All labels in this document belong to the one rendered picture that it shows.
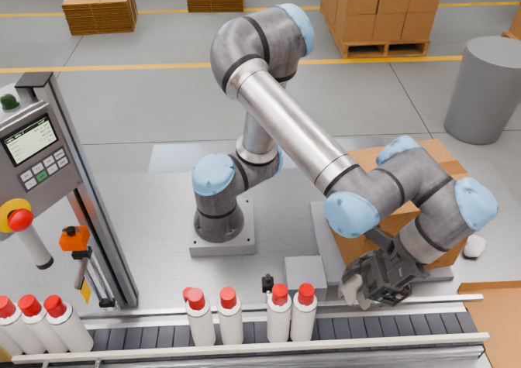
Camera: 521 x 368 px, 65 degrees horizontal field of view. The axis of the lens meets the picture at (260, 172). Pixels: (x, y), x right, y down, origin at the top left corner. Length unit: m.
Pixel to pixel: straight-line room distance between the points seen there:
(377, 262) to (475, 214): 0.20
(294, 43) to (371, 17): 3.17
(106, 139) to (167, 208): 1.84
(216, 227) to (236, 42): 0.57
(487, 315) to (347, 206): 0.72
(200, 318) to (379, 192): 0.47
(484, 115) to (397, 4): 1.43
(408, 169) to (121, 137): 2.65
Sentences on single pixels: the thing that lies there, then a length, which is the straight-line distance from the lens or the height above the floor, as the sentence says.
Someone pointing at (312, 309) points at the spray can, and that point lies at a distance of 0.90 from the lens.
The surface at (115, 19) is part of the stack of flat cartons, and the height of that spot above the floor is 0.14.
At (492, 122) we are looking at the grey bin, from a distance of 3.15.
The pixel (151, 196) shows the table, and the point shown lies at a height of 0.83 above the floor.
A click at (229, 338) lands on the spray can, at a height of 0.94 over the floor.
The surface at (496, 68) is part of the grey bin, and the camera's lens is 2.92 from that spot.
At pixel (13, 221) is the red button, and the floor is 1.34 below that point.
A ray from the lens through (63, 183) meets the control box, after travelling 0.81.
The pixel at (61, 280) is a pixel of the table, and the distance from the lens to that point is 1.31.
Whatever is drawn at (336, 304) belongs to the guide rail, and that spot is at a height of 0.96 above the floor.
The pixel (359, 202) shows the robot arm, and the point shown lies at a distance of 0.62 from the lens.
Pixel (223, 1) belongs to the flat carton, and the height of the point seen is 0.12.
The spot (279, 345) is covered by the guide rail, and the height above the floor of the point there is 0.91.
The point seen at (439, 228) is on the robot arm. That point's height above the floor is 1.31.
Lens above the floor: 1.83
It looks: 43 degrees down
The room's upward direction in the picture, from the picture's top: straight up
